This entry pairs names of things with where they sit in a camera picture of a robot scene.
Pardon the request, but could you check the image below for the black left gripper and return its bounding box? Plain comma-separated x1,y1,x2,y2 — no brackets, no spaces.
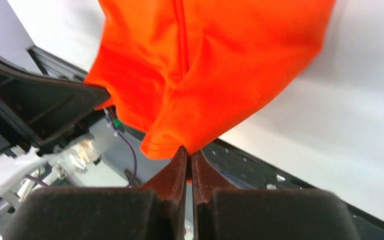
0,56,109,157

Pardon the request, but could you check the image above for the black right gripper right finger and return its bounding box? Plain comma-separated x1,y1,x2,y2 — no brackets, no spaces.
191,151,360,240

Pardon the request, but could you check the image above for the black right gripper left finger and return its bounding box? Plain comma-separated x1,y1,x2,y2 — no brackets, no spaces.
4,147,188,240

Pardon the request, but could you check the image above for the orange t shirt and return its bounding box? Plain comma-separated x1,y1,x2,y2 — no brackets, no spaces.
83,0,336,161

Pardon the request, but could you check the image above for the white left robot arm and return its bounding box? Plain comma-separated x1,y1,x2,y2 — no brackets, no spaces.
0,56,110,196

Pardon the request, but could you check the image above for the aluminium frame rail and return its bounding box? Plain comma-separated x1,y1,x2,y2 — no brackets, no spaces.
27,45,88,82

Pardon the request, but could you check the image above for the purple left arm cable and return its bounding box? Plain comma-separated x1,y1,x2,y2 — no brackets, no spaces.
23,124,139,190

